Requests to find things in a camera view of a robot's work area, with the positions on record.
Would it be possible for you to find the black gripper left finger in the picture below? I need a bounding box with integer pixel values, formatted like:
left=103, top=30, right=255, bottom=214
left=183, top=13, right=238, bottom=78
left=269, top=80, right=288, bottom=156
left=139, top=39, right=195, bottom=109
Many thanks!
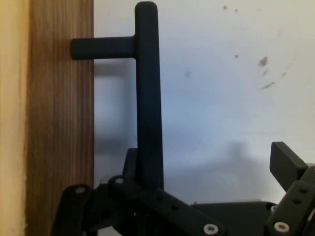
left=50, top=147, right=225, bottom=236

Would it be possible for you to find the black bar drawer handle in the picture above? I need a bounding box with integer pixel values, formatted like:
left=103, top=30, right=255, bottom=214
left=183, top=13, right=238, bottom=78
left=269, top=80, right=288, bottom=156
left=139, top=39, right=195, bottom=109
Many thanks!
left=70, top=1, right=165, bottom=190

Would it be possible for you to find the brown wooden drawer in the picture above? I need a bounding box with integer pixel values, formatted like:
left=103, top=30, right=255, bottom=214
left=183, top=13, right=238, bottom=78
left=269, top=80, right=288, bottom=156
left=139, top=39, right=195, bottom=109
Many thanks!
left=0, top=0, right=95, bottom=236

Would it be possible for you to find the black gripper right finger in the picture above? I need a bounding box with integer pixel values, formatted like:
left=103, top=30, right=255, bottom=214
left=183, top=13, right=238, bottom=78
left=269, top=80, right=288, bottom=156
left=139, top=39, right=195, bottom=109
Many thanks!
left=264, top=141, right=315, bottom=236

